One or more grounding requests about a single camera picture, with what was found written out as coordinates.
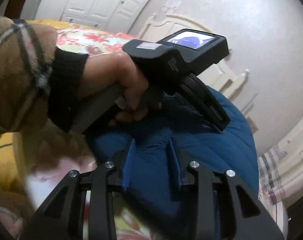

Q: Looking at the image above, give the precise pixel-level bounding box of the plaid brown sleeve forearm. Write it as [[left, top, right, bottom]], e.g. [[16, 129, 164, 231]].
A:
[[0, 16, 90, 143]]

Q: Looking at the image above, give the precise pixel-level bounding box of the white wardrobe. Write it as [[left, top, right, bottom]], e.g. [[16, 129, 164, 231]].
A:
[[29, 0, 149, 33]]

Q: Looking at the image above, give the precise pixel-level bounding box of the floral bed sheet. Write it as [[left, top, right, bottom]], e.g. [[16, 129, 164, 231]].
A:
[[0, 18, 167, 240]]

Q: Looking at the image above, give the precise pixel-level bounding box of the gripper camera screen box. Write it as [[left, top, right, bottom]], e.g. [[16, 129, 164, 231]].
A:
[[158, 29, 229, 76]]

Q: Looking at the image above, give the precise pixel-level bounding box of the person's left hand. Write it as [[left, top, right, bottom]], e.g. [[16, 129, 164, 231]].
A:
[[78, 51, 149, 122]]

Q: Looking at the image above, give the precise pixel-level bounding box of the white wooden headboard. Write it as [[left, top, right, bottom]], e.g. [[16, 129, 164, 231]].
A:
[[138, 14, 250, 101]]

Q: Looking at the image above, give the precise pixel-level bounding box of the blue quilted puffer jacket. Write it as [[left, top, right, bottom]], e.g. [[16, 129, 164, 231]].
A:
[[86, 90, 258, 239]]

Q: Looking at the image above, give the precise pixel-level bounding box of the striped sailboat curtain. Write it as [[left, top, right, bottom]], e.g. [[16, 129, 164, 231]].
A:
[[258, 117, 303, 207]]

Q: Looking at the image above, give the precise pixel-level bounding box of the yellow blanket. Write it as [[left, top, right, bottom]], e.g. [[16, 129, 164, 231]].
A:
[[0, 133, 26, 196]]

